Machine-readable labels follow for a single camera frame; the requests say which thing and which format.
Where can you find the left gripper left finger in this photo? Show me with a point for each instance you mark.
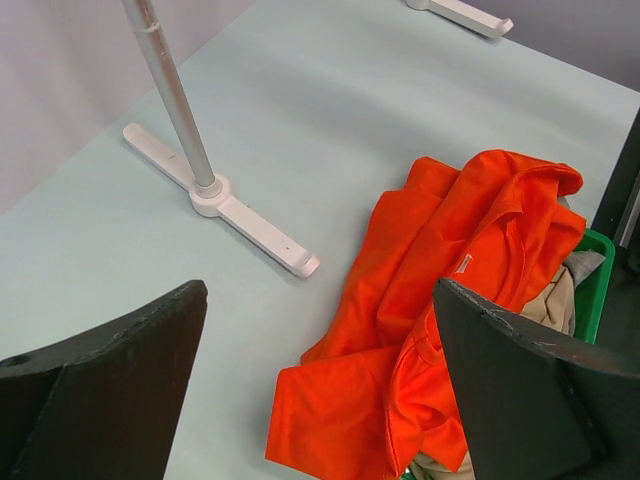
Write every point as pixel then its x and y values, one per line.
pixel 105 403

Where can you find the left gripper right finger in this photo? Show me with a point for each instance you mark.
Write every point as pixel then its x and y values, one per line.
pixel 608 383

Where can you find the grey t shirt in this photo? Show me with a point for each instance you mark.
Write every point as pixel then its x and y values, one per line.
pixel 581 264

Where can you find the green plastic bin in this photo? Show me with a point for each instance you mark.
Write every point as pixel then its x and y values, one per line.
pixel 595 295

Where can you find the silver clothes rack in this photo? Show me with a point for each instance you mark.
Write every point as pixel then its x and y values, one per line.
pixel 210 192

